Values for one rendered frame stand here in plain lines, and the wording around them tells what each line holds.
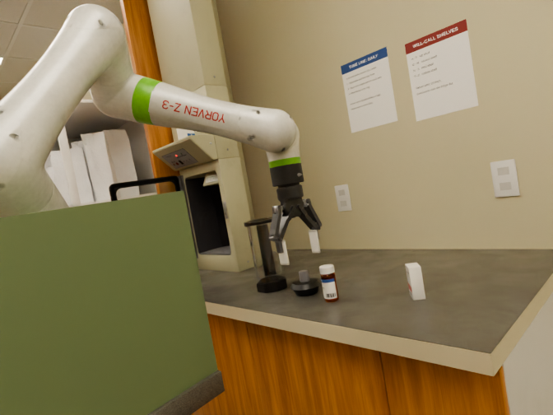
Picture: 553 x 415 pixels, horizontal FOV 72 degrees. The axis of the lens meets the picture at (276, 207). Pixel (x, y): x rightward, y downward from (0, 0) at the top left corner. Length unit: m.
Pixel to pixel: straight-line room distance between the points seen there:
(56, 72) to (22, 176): 0.23
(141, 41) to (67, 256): 1.51
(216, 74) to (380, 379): 1.28
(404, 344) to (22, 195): 0.72
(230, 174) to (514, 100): 1.02
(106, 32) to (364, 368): 0.92
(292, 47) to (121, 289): 1.45
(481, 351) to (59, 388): 0.64
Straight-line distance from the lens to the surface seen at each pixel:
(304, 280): 1.12
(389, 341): 0.82
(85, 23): 0.97
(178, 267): 0.71
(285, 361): 1.11
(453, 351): 0.76
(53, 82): 0.85
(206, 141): 1.56
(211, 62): 1.69
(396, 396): 0.92
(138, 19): 2.06
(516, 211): 1.42
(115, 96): 1.06
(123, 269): 0.66
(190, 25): 1.73
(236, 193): 1.61
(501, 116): 1.40
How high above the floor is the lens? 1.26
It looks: 3 degrees down
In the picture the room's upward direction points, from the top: 10 degrees counter-clockwise
